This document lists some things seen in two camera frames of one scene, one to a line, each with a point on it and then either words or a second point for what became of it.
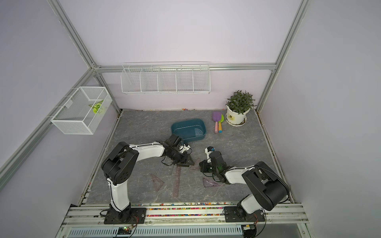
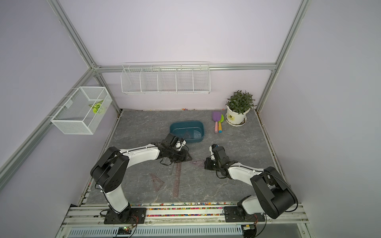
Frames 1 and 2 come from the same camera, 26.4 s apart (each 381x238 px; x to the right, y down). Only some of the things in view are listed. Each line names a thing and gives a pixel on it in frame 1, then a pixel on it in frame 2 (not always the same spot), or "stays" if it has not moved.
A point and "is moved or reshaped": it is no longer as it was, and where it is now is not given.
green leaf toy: x=96 y=106 stays
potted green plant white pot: x=238 y=104 stays
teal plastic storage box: x=190 y=130 stays
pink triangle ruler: x=196 y=165 -> x=186 y=136
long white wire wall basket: x=163 y=78 stays
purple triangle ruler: x=208 y=183 is moved or reshaped
